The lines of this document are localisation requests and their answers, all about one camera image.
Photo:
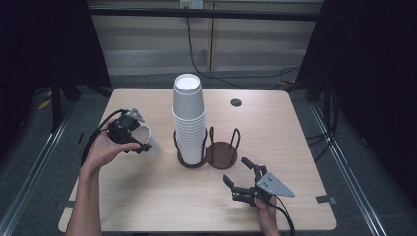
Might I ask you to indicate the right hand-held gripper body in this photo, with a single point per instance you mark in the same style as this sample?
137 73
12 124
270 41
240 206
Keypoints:
272 185

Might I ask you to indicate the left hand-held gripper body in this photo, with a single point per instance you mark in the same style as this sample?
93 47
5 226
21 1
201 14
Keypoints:
124 129

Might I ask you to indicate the single white disposable cup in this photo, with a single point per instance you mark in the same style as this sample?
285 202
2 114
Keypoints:
152 139

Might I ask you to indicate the dark brown double cup holder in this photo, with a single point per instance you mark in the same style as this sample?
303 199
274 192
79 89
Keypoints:
223 155

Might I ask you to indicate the stack of white paper cups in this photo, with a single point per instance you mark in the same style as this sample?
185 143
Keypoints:
188 111

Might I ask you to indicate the person's left hand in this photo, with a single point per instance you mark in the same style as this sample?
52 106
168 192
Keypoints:
101 152

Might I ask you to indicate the person's right hand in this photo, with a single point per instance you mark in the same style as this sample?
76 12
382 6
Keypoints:
270 221

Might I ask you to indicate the grey tape strip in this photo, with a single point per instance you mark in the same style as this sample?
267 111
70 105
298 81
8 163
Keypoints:
324 199

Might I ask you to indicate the round dark table grommet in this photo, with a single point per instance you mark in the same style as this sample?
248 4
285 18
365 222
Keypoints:
236 102

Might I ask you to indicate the black metal stand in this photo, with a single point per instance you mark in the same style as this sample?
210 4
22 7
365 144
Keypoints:
55 105

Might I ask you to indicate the dark curtain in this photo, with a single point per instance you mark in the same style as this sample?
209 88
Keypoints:
39 42
377 65

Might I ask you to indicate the black horizontal bar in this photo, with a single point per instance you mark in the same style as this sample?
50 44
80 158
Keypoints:
229 14

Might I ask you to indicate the aluminium floor rail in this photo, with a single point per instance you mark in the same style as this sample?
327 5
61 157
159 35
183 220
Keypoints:
347 173
36 168

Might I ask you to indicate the white wall power outlet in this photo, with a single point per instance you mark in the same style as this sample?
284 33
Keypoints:
191 4

